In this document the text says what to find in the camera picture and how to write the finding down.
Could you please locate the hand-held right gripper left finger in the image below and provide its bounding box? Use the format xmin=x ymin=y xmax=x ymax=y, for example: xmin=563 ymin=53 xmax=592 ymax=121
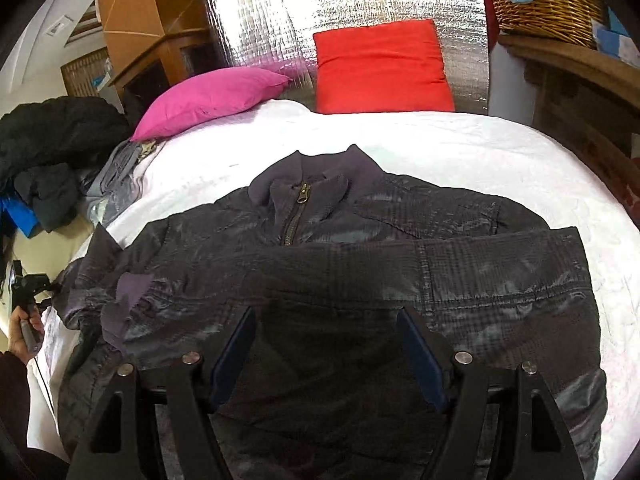
xmin=65 ymin=306 xmax=257 ymax=480

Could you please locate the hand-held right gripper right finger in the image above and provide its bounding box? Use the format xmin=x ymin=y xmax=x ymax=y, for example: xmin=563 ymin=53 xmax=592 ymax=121
xmin=396 ymin=306 xmax=586 ymax=480

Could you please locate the dark zip-up jacket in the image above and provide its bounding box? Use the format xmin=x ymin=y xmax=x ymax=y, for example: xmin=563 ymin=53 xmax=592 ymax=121
xmin=52 ymin=144 xmax=608 ymax=480

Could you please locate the person's left forearm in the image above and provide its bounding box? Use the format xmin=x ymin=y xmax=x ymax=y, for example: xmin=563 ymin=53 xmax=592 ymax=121
xmin=0 ymin=350 xmax=32 ymax=456

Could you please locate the pile of black clothes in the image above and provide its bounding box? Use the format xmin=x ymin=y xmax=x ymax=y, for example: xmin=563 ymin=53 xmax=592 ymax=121
xmin=0 ymin=96 xmax=132 ymax=233

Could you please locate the person's left hand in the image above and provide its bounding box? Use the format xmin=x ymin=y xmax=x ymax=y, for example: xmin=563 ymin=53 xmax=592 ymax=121
xmin=9 ymin=305 xmax=46 ymax=358

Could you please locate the grey garment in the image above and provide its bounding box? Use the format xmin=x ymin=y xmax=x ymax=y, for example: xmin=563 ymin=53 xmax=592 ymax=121
xmin=77 ymin=139 xmax=168 ymax=226

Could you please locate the white textured bedspread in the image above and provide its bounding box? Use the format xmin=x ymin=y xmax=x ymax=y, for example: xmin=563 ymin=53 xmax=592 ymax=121
xmin=27 ymin=99 xmax=640 ymax=480

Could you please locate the pink pillow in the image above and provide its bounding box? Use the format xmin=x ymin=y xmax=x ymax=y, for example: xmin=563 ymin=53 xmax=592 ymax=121
xmin=131 ymin=69 xmax=291 ymax=142

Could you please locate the red pillow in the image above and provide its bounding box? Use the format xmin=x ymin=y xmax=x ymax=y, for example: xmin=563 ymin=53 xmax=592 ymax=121
xmin=312 ymin=19 xmax=456 ymax=115

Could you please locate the wooden shelf unit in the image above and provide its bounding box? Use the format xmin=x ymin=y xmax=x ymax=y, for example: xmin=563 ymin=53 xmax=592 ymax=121
xmin=492 ymin=35 xmax=640 ymax=211

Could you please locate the wooden cabinet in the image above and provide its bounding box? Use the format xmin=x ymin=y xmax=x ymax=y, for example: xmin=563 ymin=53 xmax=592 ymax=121
xmin=95 ymin=0 xmax=223 ymax=116

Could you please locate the blue and white cloth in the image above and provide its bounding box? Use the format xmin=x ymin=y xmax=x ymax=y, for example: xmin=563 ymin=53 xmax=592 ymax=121
xmin=590 ymin=5 xmax=635 ymax=53

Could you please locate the wicker basket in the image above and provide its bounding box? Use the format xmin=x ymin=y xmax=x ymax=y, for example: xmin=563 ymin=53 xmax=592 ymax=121
xmin=479 ymin=0 xmax=608 ymax=50

